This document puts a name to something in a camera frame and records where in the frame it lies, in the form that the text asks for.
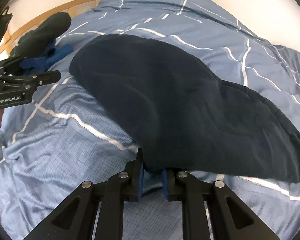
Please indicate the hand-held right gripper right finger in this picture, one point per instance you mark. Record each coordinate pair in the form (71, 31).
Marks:
(165, 182)

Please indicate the navy blue pants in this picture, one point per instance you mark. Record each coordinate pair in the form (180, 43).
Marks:
(165, 100)

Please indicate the dark grey folded garment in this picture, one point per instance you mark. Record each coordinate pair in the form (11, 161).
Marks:
(45, 32)

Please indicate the blue folded garment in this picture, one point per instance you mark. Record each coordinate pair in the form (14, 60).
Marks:
(62, 51)

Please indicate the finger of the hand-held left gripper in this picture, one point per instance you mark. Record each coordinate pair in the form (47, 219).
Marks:
(32, 62)
(40, 78)

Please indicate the blue checked duvet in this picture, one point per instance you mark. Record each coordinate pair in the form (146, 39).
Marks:
(65, 155)

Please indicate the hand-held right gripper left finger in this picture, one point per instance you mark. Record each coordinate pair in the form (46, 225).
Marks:
(140, 180)

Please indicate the wooden bunk bed frame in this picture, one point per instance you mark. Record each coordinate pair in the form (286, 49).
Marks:
(65, 7)

